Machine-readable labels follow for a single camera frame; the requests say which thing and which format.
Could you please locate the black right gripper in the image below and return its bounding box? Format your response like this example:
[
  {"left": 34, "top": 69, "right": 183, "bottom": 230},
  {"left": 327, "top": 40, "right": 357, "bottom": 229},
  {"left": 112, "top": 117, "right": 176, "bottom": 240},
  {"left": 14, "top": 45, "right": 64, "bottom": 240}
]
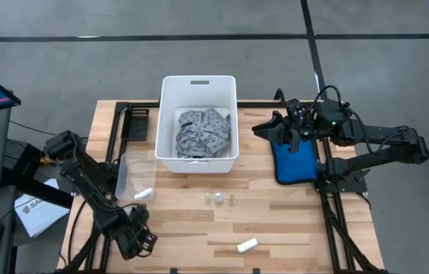
[{"left": 252, "top": 110, "right": 320, "bottom": 154}]

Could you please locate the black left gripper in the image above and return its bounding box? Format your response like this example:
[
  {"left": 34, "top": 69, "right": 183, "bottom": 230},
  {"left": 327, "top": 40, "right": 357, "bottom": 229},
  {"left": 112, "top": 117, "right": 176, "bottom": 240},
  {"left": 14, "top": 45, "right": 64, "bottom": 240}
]
[{"left": 117, "top": 218, "right": 158, "bottom": 262}]

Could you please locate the white medicine tube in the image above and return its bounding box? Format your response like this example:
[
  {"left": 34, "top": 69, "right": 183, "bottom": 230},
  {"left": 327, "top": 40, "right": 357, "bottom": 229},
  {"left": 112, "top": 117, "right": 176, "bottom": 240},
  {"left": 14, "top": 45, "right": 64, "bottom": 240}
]
[
  {"left": 236, "top": 237, "right": 259, "bottom": 254},
  {"left": 133, "top": 187, "right": 154, "bottom": 201}
]

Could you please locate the blue pouch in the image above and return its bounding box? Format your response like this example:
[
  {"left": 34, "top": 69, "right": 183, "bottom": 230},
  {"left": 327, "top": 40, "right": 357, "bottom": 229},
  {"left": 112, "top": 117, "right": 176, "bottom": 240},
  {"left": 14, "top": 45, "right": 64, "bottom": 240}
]
[{"left": 270, "top": 139, "right": 320, "bottom": 186}]

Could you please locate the clear plastic container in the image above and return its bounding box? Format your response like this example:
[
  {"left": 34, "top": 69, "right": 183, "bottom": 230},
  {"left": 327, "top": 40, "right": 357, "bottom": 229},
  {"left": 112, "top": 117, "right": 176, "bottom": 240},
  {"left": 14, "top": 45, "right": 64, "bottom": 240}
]
[{"left": 114, "top": 151, "right": 158, "bottom": 202}]

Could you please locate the grey patterned cloth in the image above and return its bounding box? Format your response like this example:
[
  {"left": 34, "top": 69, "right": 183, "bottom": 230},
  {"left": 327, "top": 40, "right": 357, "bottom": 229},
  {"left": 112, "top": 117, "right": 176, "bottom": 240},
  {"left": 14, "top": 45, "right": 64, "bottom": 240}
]
[{"left": 174, "top": 107, "right": 232, "bottom": 159}]

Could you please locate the white printed paper sheet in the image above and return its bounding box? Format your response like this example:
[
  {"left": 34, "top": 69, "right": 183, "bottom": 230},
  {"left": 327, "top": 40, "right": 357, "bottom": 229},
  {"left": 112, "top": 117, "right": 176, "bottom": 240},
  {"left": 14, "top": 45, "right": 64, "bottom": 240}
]
[{"left": 14, "top": 178, "right": 71, "bottom": 239}]

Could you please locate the white perforated plastic basket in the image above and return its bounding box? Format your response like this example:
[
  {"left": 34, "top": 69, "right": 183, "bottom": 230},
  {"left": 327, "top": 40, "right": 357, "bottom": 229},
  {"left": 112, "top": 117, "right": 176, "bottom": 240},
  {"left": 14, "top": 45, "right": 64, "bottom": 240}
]
[{"left": 155, "top": 75, "right": 240, "bottom": 174}]

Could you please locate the black tray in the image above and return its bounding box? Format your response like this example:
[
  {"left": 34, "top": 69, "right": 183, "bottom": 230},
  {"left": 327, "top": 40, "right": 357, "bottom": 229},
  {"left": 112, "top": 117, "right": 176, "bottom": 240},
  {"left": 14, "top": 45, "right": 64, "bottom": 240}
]
[{"left": 120, "top": 107, "right": 150, "bottom": 142}]

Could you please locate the black cable loop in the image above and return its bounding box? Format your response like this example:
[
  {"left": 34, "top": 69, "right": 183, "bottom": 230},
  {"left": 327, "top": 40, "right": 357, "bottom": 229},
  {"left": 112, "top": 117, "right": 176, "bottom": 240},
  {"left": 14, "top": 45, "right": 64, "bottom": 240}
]
[{"left": 274, "top": 88, "right": 287, "bottom": 107}]

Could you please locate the thin black cable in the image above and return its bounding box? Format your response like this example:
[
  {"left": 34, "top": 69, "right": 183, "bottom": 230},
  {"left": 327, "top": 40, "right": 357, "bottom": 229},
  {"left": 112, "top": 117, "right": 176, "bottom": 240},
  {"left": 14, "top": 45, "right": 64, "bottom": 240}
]
[{"left": 10, "top": 120, "right": 57, "bottom": 137}]

